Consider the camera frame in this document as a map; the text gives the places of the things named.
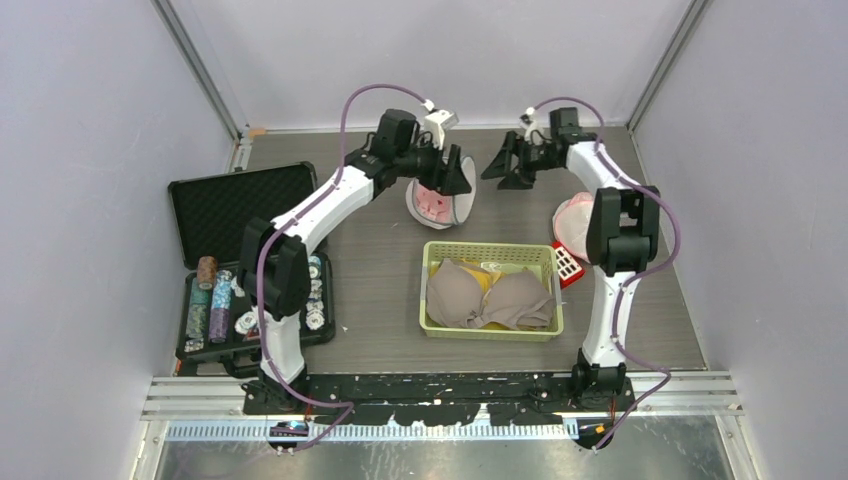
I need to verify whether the black poker chip case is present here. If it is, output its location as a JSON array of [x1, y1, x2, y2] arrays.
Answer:
[[168, 162, 317, 379]]

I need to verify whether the white grey-zipper laundry bag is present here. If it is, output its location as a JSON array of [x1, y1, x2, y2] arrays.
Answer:
[[405, 156, 477, 230]]

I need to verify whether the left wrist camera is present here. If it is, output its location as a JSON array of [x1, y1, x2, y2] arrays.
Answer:
[[422, 99, 459, 150]]

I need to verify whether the teal poker chip stack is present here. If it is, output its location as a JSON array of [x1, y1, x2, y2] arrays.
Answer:
[[185, 279, 211, 340]]

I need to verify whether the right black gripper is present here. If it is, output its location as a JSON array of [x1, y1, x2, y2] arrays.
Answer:
[[482, 130, 561, 190]]

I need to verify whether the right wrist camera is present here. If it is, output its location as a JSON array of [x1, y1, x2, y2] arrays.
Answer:
[[520, 107, 544, 145]]

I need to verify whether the brown poker chip stack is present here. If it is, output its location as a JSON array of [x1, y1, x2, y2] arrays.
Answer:
[[196, 256, 218, 291]]

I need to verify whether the green plastic basket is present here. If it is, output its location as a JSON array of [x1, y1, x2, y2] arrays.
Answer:
[[419, 241, 564, 342]]

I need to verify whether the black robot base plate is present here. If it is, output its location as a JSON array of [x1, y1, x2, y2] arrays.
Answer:
[[241, 372, 635, 427]]

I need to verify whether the taupe bra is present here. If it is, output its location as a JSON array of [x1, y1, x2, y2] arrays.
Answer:
[[425, 258, 555, 331]]

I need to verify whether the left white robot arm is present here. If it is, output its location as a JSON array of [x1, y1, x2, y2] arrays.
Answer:
[[237, 109, 472, 414]]

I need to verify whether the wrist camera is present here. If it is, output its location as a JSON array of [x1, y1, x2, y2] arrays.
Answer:
[[422, 99, 459, 150], [520, 107, 544, 145]]

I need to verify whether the red toy block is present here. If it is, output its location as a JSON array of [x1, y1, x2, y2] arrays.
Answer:
[[551, 241, 585, 289]]

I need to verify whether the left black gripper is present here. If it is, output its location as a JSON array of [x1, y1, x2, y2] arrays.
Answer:
[[396, 134, 473, 198]]

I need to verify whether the purple poker chip stack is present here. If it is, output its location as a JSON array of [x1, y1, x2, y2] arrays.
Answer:
[[208, 270, 233, 344]]

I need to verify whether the pink bra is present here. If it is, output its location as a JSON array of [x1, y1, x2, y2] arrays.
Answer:
[[409, 181, 456, 229]]

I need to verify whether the white pink-zipper laundry bag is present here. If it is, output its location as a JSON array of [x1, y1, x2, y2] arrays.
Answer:
[[552, 192, 594, 261]]

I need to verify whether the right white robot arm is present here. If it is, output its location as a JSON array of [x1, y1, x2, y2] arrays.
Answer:
[[481, 107, 660, 411]]

